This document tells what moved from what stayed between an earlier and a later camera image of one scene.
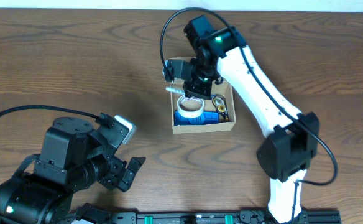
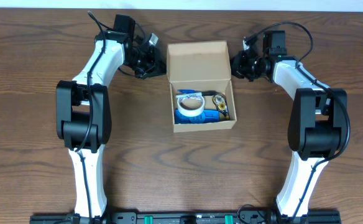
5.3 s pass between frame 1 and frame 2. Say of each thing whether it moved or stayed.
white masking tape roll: stayed
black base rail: stayed
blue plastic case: stayed
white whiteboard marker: moved
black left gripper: moved
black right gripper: moved
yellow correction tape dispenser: stayed
